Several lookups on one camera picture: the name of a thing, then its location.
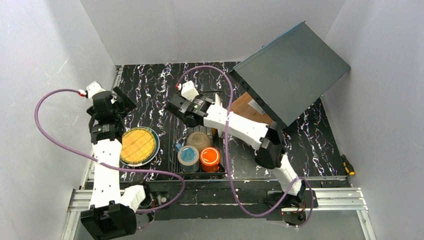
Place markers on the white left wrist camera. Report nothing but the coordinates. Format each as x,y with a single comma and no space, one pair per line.
92,89

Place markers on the yellow woven pattern plate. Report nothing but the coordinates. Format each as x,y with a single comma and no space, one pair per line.
138,144

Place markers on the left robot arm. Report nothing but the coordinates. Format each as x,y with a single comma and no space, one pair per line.
111,213

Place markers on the yellow black screwdriver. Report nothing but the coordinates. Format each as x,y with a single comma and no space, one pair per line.
347,166

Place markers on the white plate green rim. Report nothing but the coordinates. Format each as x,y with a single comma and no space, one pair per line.
153,156

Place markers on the beige ceramic bowl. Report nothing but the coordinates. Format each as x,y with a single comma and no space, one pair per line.
199,140

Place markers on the black wire dish rack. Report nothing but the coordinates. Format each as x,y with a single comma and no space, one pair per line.
181,131

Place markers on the dark grey tilted panel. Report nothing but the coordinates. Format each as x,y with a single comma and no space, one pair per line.
289,74

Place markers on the orange ceramic mug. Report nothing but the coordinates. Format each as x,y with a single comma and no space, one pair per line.
210,160

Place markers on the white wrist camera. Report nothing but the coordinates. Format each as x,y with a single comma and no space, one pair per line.
92,89
187,90

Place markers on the blue butterfly mug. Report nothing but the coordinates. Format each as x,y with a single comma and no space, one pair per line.
188,158

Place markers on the white plate red pattern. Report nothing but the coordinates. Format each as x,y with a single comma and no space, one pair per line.
217,100

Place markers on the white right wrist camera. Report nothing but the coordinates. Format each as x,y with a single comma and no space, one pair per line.
187,90

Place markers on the wooden base board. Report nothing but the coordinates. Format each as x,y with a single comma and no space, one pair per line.
248,108

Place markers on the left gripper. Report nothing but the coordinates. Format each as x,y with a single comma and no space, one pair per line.
120,100

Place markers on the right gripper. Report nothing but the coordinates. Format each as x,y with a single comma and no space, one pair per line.
177,106

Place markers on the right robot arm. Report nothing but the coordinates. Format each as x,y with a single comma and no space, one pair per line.
266,139

